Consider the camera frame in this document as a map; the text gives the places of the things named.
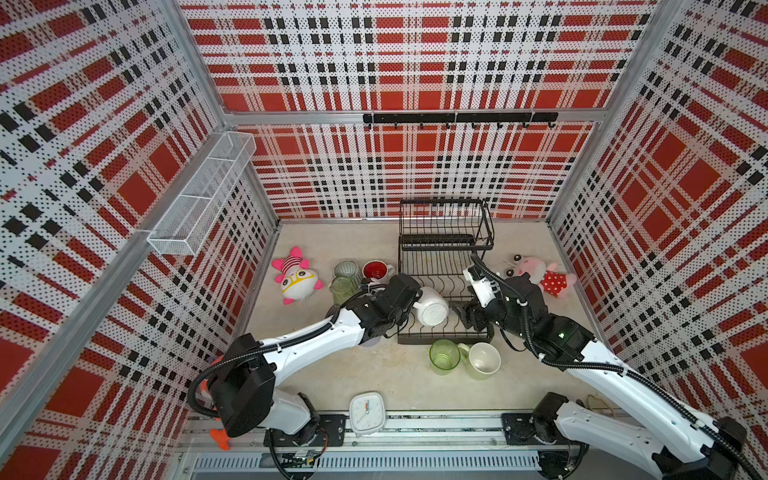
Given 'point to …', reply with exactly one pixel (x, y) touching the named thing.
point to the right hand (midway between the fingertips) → (465, 296)
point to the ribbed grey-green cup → (347, 268)
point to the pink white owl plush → (297, 281)
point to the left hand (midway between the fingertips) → (419, 290)
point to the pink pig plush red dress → (548, 277)
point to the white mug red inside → (377, 271)
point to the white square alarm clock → (367, 414)
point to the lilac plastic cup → (371, 342)
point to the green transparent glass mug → (444, 356)
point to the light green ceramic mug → (481, 359)
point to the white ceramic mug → (432, 307)
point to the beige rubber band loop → (598, 403)
